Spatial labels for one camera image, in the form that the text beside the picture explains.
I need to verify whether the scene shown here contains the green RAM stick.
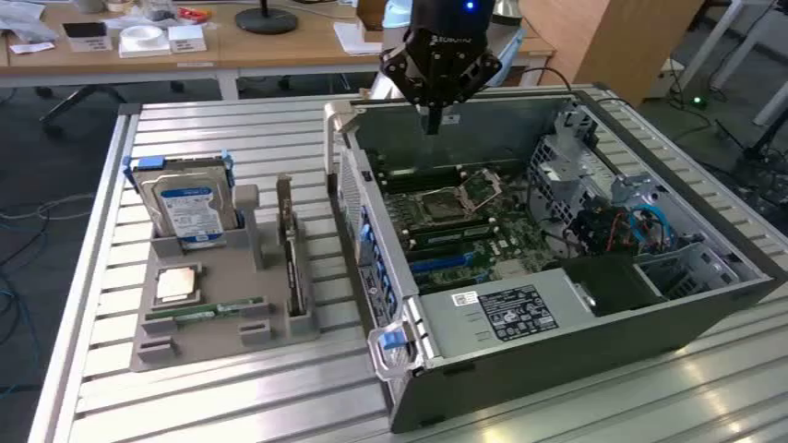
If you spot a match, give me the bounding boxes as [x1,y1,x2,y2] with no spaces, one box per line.
[146,296,266,323]

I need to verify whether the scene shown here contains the white flat cardboard box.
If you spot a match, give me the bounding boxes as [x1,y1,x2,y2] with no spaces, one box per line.
[118,34,174,59]

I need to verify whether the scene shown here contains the black graphics card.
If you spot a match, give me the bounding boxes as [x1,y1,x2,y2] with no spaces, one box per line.
[275,173,310,320]

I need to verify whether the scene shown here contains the white tape roll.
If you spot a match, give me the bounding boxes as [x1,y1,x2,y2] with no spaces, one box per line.
[120,25,163,46]

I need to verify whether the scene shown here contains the silver drive cage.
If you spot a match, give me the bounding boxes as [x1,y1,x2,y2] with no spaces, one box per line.
[527,103,670,227]

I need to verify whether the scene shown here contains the metal socket cover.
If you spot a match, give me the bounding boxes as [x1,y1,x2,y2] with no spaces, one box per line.
[459,165,502,216]

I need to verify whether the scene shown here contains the hard disk blue carrier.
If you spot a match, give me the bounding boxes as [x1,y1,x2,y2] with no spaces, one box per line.
[122,150,240,253]

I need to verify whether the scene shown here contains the clear plastic bag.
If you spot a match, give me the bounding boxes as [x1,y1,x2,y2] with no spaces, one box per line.
[0,2,60,42]

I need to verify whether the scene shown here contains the black office chair base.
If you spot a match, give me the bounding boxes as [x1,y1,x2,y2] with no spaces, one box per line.
[34,82,186,138]

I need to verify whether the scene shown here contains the white square box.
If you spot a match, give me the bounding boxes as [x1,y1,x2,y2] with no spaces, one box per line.
[167,25,208,54]

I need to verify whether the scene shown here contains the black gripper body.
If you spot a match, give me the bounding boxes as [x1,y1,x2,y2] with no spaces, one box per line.
[403,0,495,106]

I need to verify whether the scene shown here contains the white paper stack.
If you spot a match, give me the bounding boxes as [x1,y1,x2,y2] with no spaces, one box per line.
[332,20,384,56]

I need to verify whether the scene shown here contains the green motherboard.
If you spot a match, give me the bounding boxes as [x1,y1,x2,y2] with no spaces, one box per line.
[368,150,563,293]

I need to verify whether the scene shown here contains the brown cardboard box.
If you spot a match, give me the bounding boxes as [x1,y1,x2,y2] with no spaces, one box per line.
[356,0,395,31]

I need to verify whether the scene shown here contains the installed RAM stick white label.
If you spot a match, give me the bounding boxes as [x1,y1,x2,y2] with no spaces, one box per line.
[410,222,498,248]

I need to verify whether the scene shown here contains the grey parts rack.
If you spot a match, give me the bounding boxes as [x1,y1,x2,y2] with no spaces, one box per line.
[130,183,323,374]

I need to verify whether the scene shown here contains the white table frame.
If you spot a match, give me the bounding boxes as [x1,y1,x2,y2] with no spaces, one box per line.
[674,0,788,126]

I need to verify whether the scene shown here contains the blue wire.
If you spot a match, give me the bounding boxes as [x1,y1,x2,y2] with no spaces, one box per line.
[631,202,679,253]

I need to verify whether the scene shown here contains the dark grey PC case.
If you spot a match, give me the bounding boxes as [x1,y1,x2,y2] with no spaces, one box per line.
[324,82,788,435]

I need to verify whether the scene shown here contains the wooden office desk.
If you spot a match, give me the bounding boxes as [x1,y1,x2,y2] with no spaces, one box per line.
[0,2,223,89]
[218,0,559,101]

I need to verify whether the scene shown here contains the silver disk bay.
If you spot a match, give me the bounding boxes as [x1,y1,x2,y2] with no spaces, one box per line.
[632,239,744,301]

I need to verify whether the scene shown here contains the blue expansion slot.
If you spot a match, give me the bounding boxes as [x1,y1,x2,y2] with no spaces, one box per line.
[410,252,479,274]

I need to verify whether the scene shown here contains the black lamp base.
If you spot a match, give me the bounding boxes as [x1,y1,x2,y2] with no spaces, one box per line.
[234,0,300,34]

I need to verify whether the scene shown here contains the silver CPU chip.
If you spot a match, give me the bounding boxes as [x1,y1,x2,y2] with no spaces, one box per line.
[154,268,200,304]

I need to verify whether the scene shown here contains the black power cable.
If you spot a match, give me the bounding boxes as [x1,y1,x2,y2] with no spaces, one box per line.
[520,66,578,93]

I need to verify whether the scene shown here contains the CPU socket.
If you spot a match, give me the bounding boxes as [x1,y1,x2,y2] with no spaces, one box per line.
[418,188,475,227]

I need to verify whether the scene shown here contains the white box black top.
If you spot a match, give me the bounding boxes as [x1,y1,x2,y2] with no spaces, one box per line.
[62,21,115,53]

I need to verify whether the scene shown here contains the grey power supply unit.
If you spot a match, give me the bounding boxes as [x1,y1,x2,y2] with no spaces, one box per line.
[407,269,603,359]

